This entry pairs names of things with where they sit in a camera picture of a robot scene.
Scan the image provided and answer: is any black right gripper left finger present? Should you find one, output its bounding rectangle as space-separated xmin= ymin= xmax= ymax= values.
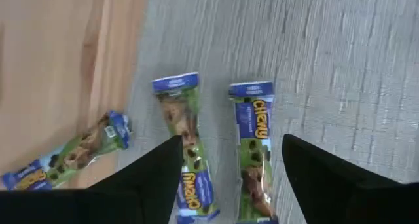
xmin=0 ymin=134 xmax=184 ymax=224

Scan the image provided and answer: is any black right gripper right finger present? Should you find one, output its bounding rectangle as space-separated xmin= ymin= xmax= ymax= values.
xmin=281 ymin=134 xmax=419 ymax=224

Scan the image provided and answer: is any grey woven placemat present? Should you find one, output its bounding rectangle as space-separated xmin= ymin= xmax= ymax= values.
xmin=117 ymin=0 xmax=419 ymax=224

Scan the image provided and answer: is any green blue Chewy granola bar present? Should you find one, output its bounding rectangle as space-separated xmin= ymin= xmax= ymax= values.
xmin=0 ymin=110 xmax=133 ymax=191
xmin=152 ymin=72 xmax=221 ymax=224
xmin=228 ymin=81 xmax=279 ymax=224

